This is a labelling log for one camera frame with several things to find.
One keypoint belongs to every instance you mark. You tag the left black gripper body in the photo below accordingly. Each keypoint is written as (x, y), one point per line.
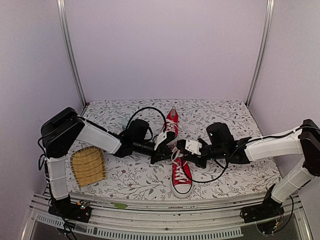
(159, 153)

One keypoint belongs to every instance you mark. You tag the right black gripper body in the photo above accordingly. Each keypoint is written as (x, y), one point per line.
(198, 162)

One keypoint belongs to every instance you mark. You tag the red sneaker with laces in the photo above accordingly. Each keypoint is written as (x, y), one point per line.
(172, 124)

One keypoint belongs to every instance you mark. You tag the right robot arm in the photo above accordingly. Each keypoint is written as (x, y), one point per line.
(302, 140)

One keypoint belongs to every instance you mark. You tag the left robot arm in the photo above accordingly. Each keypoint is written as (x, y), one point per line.
(61, 132)

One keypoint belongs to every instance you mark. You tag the green tape piece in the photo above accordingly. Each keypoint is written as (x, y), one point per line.
(120, 206)

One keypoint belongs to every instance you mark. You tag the woven bamboo basket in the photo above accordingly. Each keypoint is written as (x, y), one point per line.
(88, 166)

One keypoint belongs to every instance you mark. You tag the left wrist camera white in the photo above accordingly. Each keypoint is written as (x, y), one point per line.
(164, 138)

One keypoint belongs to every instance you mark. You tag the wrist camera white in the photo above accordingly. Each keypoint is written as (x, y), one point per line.
(191, 146)
(164, 138)

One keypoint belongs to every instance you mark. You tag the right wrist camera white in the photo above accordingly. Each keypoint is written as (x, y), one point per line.
(191, 146)

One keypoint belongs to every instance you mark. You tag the front aluminium rail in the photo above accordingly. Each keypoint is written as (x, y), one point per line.
(208, 219)

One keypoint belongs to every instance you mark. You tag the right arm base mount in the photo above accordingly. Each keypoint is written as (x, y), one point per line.
(269, 208)

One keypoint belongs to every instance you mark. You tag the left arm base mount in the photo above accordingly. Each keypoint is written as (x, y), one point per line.
(67, 210)

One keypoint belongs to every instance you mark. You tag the left aluminium frame post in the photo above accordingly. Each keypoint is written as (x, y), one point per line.
(61, 7)

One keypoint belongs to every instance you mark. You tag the aluminium frame post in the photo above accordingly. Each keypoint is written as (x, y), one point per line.
(61, 7)
(261, 53)

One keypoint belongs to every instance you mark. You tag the right aluminium frame post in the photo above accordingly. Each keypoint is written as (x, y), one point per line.
(261, 53)

